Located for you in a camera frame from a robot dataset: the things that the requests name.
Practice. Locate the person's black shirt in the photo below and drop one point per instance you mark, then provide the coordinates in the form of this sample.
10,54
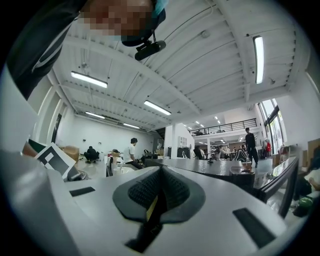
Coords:
40,37

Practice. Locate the tall window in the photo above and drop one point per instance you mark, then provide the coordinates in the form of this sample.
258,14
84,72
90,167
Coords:
272,125

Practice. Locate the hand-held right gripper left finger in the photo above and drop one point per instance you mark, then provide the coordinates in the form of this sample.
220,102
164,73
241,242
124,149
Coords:
87,212

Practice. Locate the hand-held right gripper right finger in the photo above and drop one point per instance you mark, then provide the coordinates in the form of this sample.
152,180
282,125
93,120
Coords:
212,225

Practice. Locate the red hanging garment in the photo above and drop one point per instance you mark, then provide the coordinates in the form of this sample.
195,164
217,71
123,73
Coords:
268,146

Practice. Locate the person's left forearm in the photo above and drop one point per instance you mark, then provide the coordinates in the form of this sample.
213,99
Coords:
28,150

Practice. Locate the black balcony railing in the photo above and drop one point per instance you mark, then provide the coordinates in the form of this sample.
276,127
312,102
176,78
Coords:
225,126

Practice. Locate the green striped ball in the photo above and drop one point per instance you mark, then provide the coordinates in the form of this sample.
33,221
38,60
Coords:
303,203

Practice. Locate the small black object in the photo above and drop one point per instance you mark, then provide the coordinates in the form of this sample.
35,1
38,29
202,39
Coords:
210,161

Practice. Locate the white ceiling light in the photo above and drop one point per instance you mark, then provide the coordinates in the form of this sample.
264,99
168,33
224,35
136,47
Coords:
95,115
88,79
258,59
157,107
131,125

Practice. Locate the brown cardboard box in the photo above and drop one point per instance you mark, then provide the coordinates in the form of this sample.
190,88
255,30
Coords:
71,152

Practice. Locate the person's head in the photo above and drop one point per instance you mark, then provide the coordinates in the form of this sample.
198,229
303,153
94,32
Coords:
117,17

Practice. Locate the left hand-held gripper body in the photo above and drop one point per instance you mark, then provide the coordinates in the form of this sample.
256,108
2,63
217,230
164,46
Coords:
53,157

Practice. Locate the black head camera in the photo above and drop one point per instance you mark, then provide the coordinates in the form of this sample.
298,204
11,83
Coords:
150,50

